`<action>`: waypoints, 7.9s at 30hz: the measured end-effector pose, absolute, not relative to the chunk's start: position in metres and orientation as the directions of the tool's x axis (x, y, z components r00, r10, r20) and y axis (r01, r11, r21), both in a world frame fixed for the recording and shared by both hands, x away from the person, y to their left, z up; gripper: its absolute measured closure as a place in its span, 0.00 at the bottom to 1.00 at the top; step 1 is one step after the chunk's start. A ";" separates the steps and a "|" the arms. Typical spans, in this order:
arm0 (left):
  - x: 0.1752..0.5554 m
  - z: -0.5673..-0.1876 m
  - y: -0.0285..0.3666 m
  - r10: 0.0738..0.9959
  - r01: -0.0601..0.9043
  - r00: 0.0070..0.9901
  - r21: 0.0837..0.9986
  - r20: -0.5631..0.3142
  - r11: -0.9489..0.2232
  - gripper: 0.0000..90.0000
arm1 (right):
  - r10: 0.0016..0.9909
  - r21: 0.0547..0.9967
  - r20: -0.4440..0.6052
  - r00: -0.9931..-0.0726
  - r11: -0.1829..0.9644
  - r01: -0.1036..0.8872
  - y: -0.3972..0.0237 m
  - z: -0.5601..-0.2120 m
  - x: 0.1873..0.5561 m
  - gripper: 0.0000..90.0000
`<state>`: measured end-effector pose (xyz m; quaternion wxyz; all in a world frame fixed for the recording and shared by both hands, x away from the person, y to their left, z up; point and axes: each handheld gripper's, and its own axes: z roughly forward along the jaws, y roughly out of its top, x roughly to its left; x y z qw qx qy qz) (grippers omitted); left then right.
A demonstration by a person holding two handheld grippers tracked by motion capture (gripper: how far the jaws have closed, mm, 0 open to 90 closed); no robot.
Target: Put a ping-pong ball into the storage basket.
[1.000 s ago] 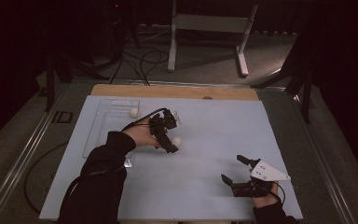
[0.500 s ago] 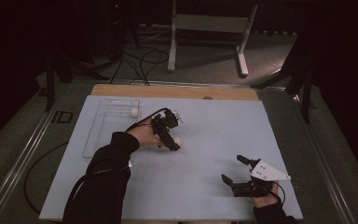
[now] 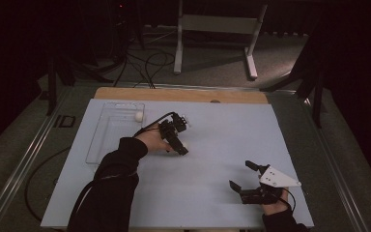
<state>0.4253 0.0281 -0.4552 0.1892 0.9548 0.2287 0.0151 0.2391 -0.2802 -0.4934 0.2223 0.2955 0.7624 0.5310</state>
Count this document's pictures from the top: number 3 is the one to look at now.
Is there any right hand-held gripper cable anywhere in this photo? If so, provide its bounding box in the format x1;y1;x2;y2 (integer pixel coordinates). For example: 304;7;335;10
283;188;297;211

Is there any metal floor rail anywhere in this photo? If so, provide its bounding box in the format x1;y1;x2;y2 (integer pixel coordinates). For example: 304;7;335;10
302;95;370;232
0;86;72;232

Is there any left hand-held gripper cable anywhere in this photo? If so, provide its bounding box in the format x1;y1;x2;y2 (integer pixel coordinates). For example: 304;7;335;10
133;111;177;138

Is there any black metal stand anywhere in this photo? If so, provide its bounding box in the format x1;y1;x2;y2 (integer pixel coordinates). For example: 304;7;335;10
260;32;326;129
45;56;76;117

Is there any hand-held gripper cable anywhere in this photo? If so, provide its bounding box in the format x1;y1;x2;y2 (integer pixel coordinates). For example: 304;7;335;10
133;111;177;138
283;188;297;211

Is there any person's left hand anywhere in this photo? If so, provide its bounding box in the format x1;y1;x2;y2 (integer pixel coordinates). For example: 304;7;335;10
134;128;174;153

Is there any white metal stand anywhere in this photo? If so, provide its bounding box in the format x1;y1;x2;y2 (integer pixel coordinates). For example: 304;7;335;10
173;0;269;81

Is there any person's right hand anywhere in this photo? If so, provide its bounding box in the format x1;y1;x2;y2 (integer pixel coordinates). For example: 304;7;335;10
261;188;292;217

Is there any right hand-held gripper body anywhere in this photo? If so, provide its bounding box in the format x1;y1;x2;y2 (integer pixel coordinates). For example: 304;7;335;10
239;164;302;206

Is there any pale blue table mat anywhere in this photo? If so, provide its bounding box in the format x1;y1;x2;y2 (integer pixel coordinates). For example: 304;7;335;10
40;98;315;230

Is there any clear plastic container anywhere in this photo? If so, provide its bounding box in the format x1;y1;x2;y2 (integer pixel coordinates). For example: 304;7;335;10
85;101;147;166

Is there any bundle of black floor cables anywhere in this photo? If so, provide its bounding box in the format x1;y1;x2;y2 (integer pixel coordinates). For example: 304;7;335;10
102;0;177;90

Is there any black floor cable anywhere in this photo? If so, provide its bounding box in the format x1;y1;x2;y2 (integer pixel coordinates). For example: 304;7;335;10
23;145;73;223

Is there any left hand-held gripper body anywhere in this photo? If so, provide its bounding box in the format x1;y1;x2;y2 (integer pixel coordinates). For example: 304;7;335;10
158;112;190;142

